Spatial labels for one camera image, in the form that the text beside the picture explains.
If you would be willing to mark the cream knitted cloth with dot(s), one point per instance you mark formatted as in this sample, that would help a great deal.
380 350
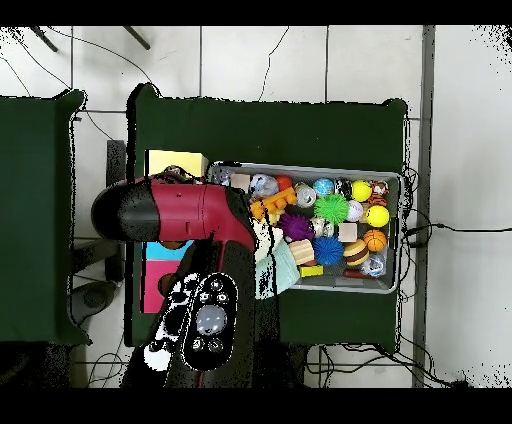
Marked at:
274 236

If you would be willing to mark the mint knitted cloth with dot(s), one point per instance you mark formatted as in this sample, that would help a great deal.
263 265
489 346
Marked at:
286 268

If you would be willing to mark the green spiky ball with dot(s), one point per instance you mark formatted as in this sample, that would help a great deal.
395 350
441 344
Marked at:
331 208

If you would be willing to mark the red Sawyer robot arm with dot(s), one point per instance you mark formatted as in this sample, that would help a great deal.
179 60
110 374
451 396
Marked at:
184 212

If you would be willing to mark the wooden box with three holes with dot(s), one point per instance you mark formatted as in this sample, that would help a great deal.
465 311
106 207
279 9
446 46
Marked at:
176 159

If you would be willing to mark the silver mesh bin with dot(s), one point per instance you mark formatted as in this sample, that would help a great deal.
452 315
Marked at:
360 282

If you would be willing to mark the orange plastic block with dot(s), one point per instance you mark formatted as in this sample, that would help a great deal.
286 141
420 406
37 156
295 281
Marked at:
276 200

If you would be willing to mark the purple spiky ball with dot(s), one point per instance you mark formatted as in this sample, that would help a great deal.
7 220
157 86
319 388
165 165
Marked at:
296 228

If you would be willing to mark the blue globe ball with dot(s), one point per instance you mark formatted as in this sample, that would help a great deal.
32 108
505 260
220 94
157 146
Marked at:
323 187

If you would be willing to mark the large blue spiky ball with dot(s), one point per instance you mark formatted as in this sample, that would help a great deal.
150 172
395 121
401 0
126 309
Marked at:
328 251

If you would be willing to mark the yellow smiley ball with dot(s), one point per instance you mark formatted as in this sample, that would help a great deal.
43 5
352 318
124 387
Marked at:
361 190

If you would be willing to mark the yellow tennis ball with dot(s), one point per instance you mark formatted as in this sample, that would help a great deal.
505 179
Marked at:
377 216

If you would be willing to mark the orange basketball toy ball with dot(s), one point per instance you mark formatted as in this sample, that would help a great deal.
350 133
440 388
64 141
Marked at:
375 240

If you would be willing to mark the black tripod leg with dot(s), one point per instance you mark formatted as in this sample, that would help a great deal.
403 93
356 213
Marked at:
45 39
136 38

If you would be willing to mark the dark green side table cloth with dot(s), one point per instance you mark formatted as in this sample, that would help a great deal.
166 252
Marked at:
36 180

